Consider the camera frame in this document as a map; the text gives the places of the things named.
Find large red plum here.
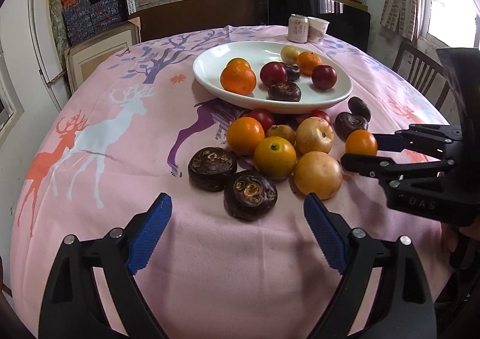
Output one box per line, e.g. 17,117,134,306
259,62,288,87

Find pink drink can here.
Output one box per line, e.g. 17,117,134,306
287,14,309,44

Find pale yellow fruit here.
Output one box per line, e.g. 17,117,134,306
295,117,335,154

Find white paper cup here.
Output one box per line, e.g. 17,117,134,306
307,17,329,43

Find small yellow fruit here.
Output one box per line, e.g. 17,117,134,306
266,124,295,145

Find speckled yellow passion fruit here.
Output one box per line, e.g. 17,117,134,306
281,45,300,65

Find red plum on plate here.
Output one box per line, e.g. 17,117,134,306
311,65,338,90

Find framed picture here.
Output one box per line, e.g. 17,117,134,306
64,18,141,92

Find yellow round fruit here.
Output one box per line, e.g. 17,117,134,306
293,151,343,200

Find orange on plate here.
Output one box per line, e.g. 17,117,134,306
227,58,251,69

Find small red plum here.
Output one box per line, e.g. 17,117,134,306
309,110,332,125

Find small yellow orange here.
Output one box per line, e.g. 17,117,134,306
253,136,297,180

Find medium orange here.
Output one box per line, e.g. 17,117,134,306
296,51,322,76

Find large orange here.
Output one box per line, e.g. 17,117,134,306
220,65,257,95

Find white oval plate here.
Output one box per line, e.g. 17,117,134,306
193,41,353,114

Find blue patterned boxes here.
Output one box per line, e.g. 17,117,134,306
61,0,127,46

